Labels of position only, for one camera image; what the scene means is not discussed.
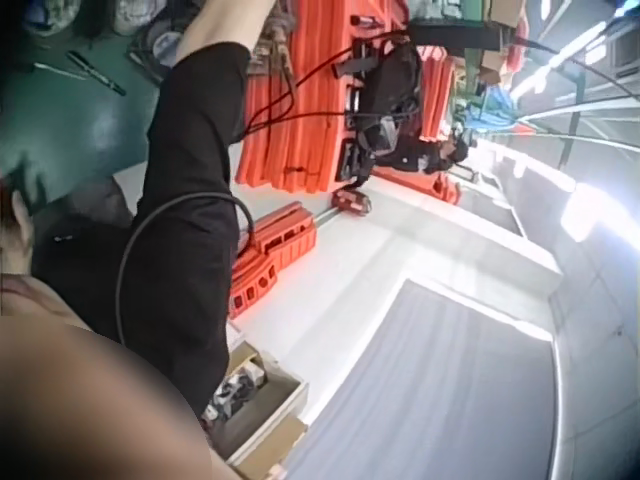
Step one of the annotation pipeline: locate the orange plastic crate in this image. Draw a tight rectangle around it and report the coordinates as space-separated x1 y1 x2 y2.
228 200 319 321

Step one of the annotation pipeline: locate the red power tool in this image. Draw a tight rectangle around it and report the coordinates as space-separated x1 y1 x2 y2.
330 187 374 215

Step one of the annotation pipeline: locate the cardboard box with parts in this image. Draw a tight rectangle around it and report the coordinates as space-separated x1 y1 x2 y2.
199 319 310 480

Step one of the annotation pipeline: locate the workbench with boxes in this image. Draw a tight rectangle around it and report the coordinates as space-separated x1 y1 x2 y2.
407 0 531 101

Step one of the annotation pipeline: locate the black marker pen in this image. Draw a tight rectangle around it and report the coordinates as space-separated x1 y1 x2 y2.
66 50 127 97

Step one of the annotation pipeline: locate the bagged items heap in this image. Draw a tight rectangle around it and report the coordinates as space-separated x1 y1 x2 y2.
29 0 174 39

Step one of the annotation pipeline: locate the silver metal tool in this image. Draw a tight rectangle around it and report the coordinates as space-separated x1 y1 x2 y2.
32 61 89 81

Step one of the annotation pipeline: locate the red thin cable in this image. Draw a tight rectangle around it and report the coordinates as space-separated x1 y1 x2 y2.
230 29 416 144

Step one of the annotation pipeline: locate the black cable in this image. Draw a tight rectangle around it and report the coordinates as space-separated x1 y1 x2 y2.
113 192 257 346

